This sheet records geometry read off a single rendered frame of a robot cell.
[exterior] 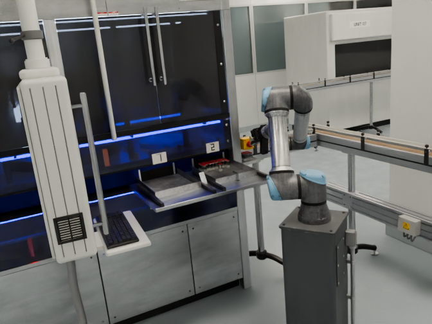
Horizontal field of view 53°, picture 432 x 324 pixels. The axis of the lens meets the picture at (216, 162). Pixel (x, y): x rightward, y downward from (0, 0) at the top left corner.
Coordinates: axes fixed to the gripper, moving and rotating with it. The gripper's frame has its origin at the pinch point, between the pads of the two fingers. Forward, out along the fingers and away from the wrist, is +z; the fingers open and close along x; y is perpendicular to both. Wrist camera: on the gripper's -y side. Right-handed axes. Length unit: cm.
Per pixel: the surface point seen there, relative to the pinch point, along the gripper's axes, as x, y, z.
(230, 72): 8.8, 43.0, -15.2
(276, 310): 7, -102, 17
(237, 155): 8.4, -3.2, 6.5
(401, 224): -62, -70, -34
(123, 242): 97, -37, -36
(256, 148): -11.8, 0.1, 15.7
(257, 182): 18.6, -24.9, -26.3
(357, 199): -67, -51, 2
